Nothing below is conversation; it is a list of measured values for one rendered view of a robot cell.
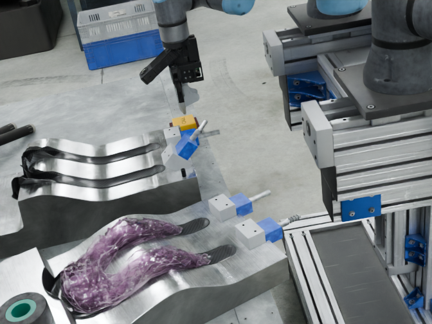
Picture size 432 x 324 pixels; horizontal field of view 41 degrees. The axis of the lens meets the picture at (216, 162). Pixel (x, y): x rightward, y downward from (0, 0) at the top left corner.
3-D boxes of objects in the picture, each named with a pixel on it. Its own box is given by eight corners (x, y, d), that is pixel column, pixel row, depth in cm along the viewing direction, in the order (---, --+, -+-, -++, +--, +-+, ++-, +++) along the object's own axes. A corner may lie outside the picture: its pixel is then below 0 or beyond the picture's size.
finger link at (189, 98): (203, 114, 158) (197, 83, 153) (182, 119, 157) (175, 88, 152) (201, 110, 160) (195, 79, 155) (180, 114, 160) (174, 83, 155)
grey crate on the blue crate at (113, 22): (157, 15, 473) (153, -3, 465) (161, 29, 437) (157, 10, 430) (83, 29, 469) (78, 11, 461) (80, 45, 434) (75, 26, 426)
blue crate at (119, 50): (161, 39, 484) (156, 13, 472) (166, 56, 448) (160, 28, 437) (89, 53, 480) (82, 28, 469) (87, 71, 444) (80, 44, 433)
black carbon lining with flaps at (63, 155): (160, 148, 142) (152, 114, 138) (168, 181, 129) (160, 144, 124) (18, 180, 139) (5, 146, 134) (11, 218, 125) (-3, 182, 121)
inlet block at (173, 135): (218, 136, 144) (215, 117, 142) (223, 146, 140) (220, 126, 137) (167, 148, 143) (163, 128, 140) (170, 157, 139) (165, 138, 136)
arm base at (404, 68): (423, 58, 123) (425, 13, 118) (455, 87, 110) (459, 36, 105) (353, 71, 123) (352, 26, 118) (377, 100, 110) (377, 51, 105)
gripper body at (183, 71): (204, 83, 152) (197, 39, 146) (172, 90, 152) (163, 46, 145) (199, 72, 159) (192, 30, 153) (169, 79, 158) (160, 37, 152)
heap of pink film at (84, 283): (175, 220, 118) (168, 189, 114) (217, 268, 104) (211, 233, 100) (53, 275, 109) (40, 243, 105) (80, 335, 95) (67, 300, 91)
